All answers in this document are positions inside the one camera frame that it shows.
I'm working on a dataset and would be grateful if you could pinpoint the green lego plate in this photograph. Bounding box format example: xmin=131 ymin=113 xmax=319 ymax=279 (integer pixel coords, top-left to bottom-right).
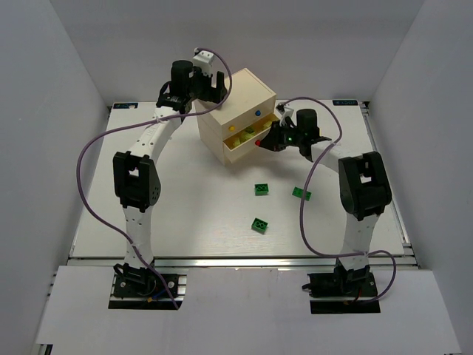
xmin=292 ymin=186 xmax=311 ymax=201

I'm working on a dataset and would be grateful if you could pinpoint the aluminium table rail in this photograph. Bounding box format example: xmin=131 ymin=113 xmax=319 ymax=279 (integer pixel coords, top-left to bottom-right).
xmin=67 ymin=254 xmax=418 ymax=268

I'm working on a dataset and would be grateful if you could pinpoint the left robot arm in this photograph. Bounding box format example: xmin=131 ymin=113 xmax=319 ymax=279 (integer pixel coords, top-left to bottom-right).
xmin=112 ymin=51 xmax=228 ymax=296

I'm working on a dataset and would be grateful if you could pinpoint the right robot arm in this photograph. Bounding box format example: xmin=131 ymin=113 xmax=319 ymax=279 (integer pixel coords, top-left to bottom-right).
xmin=259 ymin=104 xmax=392 ymax=298

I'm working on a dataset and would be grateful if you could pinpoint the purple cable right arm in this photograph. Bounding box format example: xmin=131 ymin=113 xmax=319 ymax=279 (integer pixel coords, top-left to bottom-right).
xmin=280 ymin=96 xmax=398 ymax=306

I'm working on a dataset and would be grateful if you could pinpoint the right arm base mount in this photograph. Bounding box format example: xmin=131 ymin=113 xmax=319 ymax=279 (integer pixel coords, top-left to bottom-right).
xmin=302 ymin=265 xmax=381 ymax=315

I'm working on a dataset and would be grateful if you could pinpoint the cream drawer cabinet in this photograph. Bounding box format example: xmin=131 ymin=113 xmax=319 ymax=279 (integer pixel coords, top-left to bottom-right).
xmin=197 ymin=68 xmax=276 ymax=166

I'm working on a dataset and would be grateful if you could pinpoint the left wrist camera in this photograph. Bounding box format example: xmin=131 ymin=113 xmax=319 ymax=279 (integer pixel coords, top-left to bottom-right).
xmin=192 ymin=49 xmax=214 ymax=77

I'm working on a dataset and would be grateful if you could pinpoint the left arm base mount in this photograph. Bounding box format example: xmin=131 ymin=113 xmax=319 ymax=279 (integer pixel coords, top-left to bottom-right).
xmin=108 ymin=263 xmax=183 ymax=311

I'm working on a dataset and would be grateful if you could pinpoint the green lego brick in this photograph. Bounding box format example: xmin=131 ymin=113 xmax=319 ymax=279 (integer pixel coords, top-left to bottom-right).
xmin=254 ymin=183 xmax=269 ymax=196
xmin=251 ymin=217 xmax=268 ymax=234

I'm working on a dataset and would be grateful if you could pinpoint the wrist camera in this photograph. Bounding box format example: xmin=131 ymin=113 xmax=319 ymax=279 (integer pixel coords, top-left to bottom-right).
xmin=276 ymin=103 xmax=295 ymax=128
xmin=192 ymin=49 xmax=214 ymax=77

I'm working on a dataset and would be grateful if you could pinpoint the green and lime lego stack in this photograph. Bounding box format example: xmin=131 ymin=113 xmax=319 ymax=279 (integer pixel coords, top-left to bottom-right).
xmin=240 ymin=133 xmax=252 ymax=141

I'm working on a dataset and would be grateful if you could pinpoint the green lego brick front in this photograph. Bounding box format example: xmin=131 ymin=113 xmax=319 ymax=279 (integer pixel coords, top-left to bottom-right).
xmin=251 ymin=217 xmax=268 ymax=234

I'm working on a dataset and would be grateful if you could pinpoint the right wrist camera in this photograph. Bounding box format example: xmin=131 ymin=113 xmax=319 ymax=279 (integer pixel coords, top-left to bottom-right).
xmin=276 ymin=103 xmax=295 ymax=128

